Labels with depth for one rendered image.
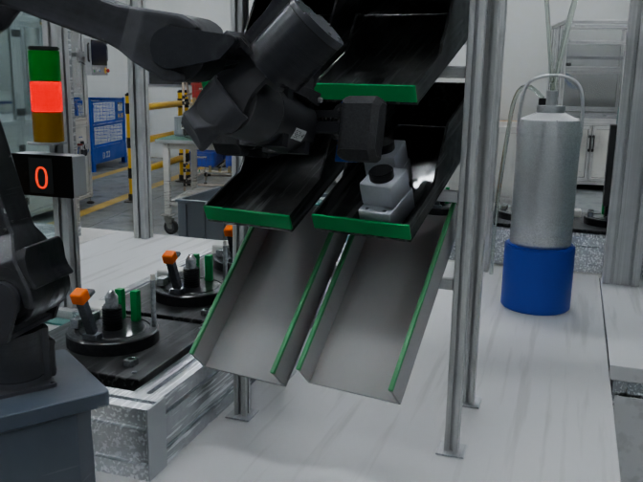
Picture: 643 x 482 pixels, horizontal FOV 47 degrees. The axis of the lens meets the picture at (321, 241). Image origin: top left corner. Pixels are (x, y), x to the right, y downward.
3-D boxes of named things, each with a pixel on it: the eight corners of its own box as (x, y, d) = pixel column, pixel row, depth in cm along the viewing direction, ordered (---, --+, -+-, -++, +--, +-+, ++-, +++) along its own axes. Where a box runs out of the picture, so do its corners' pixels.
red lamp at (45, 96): (50, 112, 123) (48, 81, 121) (24, 111, 124) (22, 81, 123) (69, 111, 127) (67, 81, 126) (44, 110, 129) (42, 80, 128)
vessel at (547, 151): (571, 251, 163) (588, 74, 154) (505, 247, 167) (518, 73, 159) (572, 239, 176) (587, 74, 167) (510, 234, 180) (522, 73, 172)
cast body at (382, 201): (392, 235, 90) (385, 186, 86) (361, 230, 92) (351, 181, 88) (422, 198, 95) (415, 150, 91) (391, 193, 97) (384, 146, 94)
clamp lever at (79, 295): (94, 338, 110) (79, 295, 106) (82, 336, 110) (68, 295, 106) (107, 321, 113) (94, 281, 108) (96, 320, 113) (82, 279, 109)
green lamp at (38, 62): (48, 81, 121) (46, 50, 120) (22, 80, 123) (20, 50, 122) (67, 80, 126) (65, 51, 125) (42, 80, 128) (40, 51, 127)
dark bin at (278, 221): (292, 232, 93) (279, 182, 89) (208, 221, 99) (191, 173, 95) (379, 125, 112) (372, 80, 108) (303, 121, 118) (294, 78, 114)
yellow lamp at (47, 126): (52, 142, 124) (50, 113, 123) (27, 142, 125) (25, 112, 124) (71, 141, 128) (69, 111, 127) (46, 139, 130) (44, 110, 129)
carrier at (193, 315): (221, 334, 126) (220, 262, 123) (99, 317, 133) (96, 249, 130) (276, 295, 148) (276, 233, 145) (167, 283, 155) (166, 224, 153)
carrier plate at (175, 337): (139, 393, 102) (139, 379, 101) (-5, 369, 109) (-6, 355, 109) (217, 337, 124) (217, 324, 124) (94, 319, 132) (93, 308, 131)
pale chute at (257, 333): (286, 387, 96) (273, 372, 92) (203, 367, 102) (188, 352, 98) (358, 211, 108) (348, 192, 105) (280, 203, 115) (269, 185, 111)
